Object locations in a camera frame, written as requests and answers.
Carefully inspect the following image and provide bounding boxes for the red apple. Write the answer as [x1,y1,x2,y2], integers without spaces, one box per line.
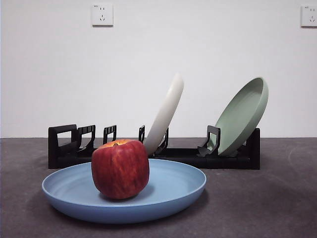
[91,139,150,200]

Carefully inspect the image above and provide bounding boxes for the blue plate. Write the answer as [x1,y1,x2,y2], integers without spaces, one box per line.
[41,158,207,225]

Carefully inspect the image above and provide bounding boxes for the white plate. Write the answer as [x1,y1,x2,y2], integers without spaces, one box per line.
[143,72,185,156]

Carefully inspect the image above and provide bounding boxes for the black plate rack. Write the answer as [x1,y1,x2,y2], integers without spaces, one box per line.
[48,124,261,171]

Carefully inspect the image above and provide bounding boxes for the green plate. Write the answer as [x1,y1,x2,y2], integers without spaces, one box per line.
[207,77,269,157]

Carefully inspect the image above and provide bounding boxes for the white wall socket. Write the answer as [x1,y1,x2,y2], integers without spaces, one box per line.
[301,4,317,27]
[92,3,114,27]

